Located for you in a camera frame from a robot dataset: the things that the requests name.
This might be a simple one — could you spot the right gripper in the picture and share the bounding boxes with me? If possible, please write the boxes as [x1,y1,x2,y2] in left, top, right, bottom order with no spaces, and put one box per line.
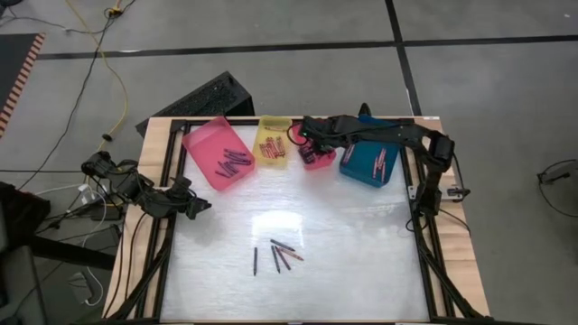
[300,115,351,154]

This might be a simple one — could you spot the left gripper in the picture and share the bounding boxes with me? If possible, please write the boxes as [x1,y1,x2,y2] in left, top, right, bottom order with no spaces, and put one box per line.
[160,174,213,220]

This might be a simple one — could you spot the blue plastic bin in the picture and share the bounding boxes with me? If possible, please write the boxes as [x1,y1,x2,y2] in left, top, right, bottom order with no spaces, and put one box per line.
[339,114,403,189]

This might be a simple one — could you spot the small red plastic bin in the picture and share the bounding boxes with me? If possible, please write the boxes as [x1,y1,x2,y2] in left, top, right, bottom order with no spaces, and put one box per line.
[291,121,338,172]

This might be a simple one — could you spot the yellow plastic bin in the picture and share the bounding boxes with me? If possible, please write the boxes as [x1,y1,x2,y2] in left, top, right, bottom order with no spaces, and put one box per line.
[252,115,294,169]

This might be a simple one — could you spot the large pink plastic bin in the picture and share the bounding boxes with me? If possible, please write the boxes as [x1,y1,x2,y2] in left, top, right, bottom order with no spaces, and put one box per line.
[182,116,256,193]

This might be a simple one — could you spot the white power adapter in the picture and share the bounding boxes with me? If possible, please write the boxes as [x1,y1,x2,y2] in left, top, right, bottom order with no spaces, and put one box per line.
[76,182,107,218]

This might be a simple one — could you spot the striped floor mat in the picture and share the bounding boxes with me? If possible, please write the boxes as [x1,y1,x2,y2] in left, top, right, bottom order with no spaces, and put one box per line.
[0,32,47,139]

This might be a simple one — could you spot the black floor cable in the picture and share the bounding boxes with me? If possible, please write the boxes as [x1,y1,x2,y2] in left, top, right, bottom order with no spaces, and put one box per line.
[0,0,136,190]

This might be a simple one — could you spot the black aluminium table frame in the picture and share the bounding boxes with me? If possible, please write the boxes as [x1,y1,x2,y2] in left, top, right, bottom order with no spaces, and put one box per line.
[101,117,489,325]

